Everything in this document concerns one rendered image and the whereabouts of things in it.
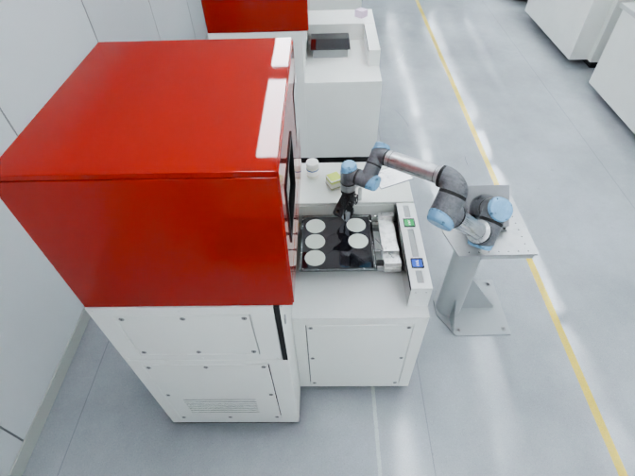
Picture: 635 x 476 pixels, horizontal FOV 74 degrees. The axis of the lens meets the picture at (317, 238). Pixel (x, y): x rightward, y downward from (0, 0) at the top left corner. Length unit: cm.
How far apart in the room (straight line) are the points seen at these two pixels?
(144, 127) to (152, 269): 44
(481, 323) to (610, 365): 77
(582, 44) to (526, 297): 381
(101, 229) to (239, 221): 40
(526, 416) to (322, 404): 116
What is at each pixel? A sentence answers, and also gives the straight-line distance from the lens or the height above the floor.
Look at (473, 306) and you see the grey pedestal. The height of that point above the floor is 3.
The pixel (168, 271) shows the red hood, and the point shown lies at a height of 142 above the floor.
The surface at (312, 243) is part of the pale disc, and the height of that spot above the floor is 90.
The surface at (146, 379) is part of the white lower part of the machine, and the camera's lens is 217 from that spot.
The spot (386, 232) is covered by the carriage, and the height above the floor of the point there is 88.
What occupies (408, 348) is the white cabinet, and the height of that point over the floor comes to 54.
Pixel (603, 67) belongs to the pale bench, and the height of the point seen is 31.
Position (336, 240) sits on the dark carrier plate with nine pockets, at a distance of 212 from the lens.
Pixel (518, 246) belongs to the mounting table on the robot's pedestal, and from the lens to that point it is 240.
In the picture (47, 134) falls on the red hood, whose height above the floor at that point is 182.
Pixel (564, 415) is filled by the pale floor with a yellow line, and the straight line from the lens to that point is 294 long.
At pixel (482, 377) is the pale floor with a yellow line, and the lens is 286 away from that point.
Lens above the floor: 247
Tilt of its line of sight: 47 degrees down
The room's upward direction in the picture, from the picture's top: 2 degrees counter-clockwise
